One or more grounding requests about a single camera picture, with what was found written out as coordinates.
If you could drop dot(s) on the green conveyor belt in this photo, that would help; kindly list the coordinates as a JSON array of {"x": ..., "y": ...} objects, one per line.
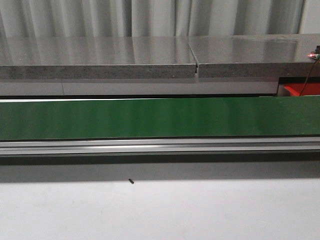
[{"x": 160, "y": 118}]

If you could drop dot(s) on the small green circuit board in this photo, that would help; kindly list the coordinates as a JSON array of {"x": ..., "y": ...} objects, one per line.
[{"x": 314, "y": 55}]

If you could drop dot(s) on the red plastic tray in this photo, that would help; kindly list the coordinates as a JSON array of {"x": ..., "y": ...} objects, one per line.
[{"x": 299, "y": 89}]

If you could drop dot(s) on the white pleated curtain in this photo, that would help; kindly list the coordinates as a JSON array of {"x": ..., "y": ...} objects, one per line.
[{"x": 157, "y": 18}]

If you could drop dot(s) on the grey granite counter slab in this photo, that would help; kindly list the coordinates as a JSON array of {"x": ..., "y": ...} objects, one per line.
[
  {"x": 84, "y": 58},
  {"x": 250, "y": 56}
]

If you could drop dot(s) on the aluminium conveyor frame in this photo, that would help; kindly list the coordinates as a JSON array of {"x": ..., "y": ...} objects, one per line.
[{"x": 160, "y": 150}]

